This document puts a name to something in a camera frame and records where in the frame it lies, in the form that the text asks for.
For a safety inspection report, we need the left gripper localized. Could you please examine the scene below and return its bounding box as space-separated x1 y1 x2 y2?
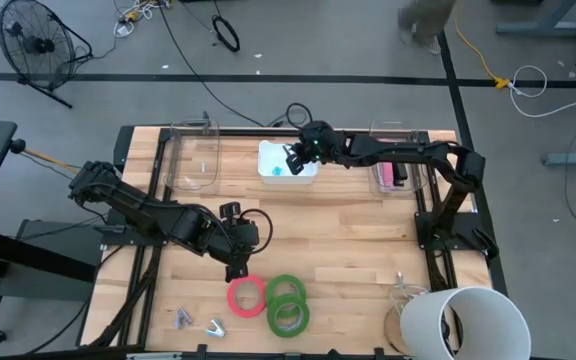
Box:
202 218 262 283

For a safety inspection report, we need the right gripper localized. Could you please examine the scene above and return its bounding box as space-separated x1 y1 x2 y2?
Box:
282 132 344 176

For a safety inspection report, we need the red tape roll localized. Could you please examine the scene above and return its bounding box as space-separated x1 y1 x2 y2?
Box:
226 274 268 319

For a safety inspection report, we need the green tape roll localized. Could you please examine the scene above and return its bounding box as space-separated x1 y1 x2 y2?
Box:
266 273 308 306
266 293 311 339

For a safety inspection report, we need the light blue staple remover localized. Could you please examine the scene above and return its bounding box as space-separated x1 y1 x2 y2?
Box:
205 318 227 339

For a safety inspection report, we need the purple staple remover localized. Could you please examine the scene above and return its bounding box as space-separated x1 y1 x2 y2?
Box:
174 308 193 330

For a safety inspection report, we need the pink stapler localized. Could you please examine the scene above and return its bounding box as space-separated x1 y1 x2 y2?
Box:
375 162 395 190

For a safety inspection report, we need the white plastic bin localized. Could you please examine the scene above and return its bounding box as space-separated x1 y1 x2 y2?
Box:
257 139 319 185

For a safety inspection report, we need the clear plastic bin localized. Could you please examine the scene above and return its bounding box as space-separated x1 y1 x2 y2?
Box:
166 119 223 195
367 119 422 197

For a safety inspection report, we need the silver metal bar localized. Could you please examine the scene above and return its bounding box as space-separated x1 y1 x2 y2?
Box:
126 352 182 360

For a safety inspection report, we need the person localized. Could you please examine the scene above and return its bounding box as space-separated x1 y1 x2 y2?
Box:
396 0 458 56

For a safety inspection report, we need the yellow pole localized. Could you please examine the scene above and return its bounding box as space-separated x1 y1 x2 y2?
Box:
9 138 80 175

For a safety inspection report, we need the table lamp white shade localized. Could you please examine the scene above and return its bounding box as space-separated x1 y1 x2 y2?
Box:
383 285 532 360

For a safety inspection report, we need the grey desk foot bar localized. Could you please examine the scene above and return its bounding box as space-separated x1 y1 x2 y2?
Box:
495 0 576 39
541 152 576 167

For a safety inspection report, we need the black floor fan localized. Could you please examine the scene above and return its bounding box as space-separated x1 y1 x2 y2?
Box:
0 0 94 109

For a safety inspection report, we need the black aluminium table frame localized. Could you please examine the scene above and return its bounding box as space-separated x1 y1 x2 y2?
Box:
80 124 509 360

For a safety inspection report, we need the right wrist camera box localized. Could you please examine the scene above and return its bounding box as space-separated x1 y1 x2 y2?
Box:
301 121 332 144

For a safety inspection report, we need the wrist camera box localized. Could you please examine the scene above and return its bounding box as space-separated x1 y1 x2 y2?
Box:
301 121 332 144
219 201 242 221

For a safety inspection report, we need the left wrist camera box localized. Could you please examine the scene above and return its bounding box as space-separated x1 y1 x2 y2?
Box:
219 201 242 221

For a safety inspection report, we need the long black floor cable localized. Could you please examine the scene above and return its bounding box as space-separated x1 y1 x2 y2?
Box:
157 0 265 127

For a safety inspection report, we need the black coiled cable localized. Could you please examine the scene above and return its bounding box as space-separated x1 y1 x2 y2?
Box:
211 13 242 54

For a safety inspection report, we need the clear lamp cable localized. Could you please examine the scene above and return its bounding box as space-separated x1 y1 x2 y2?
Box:
389 271 432 314

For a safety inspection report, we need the white cable bundle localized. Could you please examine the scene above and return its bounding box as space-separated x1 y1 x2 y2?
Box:
112 0 172 39

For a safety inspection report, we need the yellow floor cable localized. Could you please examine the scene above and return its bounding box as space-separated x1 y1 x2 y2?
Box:
453 14 512 90

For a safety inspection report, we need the white floor cable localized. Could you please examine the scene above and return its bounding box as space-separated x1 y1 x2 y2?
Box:
509 64 576 119

